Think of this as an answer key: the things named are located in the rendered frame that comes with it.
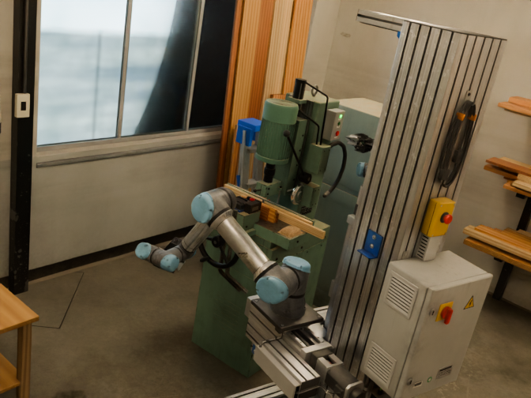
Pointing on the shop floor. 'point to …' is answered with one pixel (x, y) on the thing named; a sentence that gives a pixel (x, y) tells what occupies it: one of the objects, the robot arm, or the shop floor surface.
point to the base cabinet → (236, 308)
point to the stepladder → (250, 125)
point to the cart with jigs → (13, 313)
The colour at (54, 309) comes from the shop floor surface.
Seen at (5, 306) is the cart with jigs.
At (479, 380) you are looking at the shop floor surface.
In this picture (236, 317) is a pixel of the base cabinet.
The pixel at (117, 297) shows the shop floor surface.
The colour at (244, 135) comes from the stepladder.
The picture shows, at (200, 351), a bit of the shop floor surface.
